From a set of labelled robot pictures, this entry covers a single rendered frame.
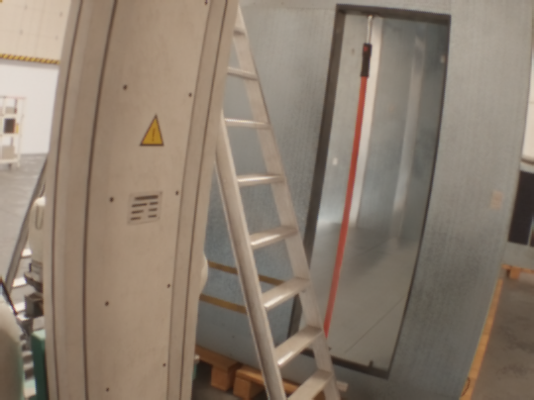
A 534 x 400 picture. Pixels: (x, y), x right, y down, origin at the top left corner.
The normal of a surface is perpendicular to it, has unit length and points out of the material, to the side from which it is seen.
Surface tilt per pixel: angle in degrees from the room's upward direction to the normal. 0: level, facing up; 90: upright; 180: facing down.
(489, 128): 90
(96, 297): 90
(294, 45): 90
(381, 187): 90
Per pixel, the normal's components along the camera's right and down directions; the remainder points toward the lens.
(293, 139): -0.48, 0.08
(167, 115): 0.86, 0.20
